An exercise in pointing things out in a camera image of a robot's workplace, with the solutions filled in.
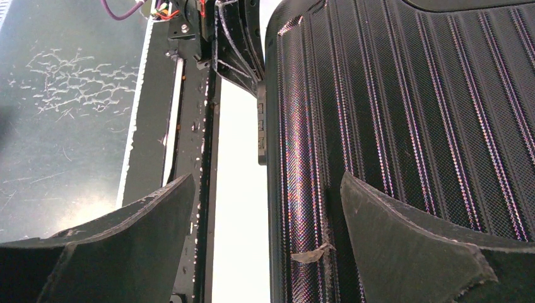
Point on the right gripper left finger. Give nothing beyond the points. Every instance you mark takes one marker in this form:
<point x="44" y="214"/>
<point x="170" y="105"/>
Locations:
<point x="129" y="255"/>

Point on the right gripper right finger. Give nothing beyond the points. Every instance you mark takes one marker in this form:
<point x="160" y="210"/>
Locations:
<point x="404" y="254"/>

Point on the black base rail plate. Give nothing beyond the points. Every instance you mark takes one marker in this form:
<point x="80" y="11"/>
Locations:
<point x="173" y="130"/>

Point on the black ribbed hard-shell suitcase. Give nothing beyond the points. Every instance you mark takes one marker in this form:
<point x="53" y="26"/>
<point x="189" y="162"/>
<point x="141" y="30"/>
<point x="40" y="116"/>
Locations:
<point x="430" y="102"/>

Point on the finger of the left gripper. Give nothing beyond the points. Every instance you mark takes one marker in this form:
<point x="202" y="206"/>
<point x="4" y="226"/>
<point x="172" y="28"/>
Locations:
<point x="237" y="49"/>

